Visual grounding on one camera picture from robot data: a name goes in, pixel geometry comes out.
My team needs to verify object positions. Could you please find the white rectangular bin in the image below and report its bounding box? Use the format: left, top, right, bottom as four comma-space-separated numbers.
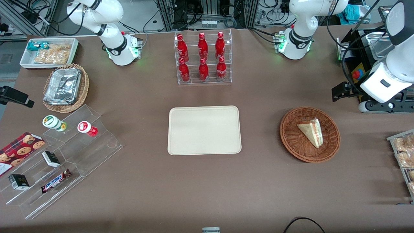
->
19, 38, 79, 70

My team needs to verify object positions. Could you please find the snickers chocolate bar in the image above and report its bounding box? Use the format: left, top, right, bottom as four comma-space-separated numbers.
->
40, 169, 72, 194

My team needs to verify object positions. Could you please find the red lidded jar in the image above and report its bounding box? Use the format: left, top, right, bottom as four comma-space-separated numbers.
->
77, 121, 98, 137

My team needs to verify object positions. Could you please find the wrapped brown pastry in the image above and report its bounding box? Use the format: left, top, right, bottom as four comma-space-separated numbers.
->
393, 135, 414, 152
396, 151, 414, 168

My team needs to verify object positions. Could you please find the red cola bottle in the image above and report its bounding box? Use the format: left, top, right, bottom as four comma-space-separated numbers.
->
215, 31, 226, 60
176, 34, 190, 62
178, 58, 190, 82
197, 32, 209, 61
216, 56, 227, 80
199, 58, 210, 81

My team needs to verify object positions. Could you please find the aluminium foil tray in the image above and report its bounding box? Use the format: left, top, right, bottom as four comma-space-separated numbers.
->
44, 68, 82, 105

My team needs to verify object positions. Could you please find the clear acrylic bottle rack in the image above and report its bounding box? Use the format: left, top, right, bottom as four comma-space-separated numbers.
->
174, 29, 233, 85

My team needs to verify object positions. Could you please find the teal snack packet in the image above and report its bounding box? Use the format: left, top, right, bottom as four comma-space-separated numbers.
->
27, 41, 49, 51

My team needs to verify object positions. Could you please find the small black white box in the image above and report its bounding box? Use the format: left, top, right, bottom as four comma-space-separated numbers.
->
42, 151, 61, 168

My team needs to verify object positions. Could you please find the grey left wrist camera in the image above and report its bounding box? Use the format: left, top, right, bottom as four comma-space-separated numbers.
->
358, 92, 414, 113

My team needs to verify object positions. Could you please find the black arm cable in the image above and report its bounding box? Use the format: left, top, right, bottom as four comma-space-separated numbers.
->
326, 11, 393, 95

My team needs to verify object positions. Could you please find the green lidded jar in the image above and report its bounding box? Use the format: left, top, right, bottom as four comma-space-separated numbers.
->
42, 115, 67, 132

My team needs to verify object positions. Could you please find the stainless steel pan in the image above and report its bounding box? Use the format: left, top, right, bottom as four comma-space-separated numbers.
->
367, 32, 394, 59

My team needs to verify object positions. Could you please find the teal plastic bag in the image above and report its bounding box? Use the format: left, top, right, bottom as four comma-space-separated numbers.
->
336, 4, 371, 25

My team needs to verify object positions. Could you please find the round brown wicker basket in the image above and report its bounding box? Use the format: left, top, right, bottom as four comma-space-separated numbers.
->
280, 106, 341, 163

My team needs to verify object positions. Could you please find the triangle sandwich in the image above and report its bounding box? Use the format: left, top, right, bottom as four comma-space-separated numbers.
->
297, 118, 323, 149

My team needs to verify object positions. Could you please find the clear acrylic step shelf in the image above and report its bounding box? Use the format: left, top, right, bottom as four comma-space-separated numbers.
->
0, 104, 123, 220

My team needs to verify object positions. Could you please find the black food warmer machine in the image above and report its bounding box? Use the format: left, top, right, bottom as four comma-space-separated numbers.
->
336, 23, 414, 114

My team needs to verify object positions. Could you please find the tray of packaged pastries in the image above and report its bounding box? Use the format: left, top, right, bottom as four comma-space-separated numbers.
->
387, 129, 414, 205

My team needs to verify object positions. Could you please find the red cookie box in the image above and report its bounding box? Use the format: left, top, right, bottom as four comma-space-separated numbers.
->
0, 132, 46, 177

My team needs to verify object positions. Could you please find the light wicker basket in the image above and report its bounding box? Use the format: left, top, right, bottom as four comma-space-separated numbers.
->
43, 63, 90, 113

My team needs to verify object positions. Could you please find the black floor cable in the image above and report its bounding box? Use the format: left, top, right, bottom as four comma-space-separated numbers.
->
283, 217, 325, 233

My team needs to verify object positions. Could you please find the beige plastic tray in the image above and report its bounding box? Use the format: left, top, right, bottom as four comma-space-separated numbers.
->
167, 105, 242, 156

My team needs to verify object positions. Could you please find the clear bag of crackers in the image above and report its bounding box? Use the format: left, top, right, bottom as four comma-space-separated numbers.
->
49, 43, 72, 53
34, 49, 70, 64

